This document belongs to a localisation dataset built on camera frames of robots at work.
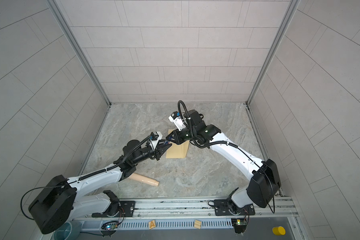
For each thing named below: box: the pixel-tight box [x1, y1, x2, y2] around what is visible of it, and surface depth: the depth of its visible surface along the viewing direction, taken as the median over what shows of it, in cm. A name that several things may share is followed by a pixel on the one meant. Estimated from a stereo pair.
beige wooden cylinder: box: [128, 172, 160, 187], surface depth 80 cm
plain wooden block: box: [194, 219, 202, 230], surface depth 68 cm
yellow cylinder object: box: [272, 226, 286, 236], surface depth 63 cm
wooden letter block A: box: [148, 220, 156, 230], surface depth 68 cm
